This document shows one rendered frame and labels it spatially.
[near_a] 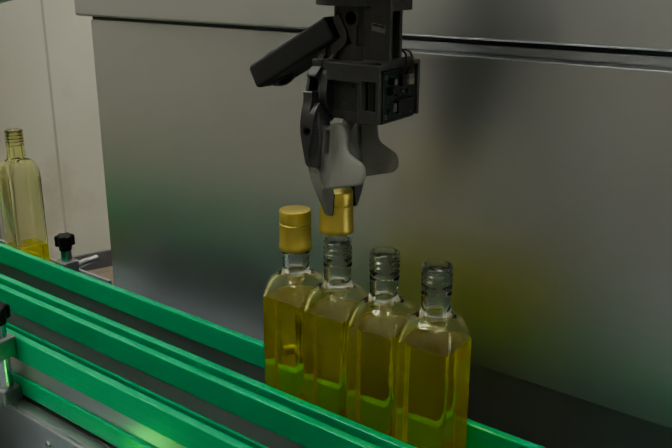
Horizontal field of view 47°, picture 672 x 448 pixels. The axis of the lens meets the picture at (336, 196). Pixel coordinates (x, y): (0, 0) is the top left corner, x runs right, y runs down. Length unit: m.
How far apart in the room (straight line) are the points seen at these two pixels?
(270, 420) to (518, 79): 0.43
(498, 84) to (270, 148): 0.35
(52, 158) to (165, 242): 2.56
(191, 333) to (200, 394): 0.15
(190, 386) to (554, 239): 0.44
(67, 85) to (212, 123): 2.66
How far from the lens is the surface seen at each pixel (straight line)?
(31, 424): 1.06
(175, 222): 1.20
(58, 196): 3.82
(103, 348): 1.05
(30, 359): 1.05
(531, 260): 0.83
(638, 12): 0.76
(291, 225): 0.81
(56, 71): 3.72
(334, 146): 0.73
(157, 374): 0.98
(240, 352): 1.00
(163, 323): 1.10
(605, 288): 0.81
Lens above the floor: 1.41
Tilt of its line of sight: 17 degrees down
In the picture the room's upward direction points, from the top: straight up
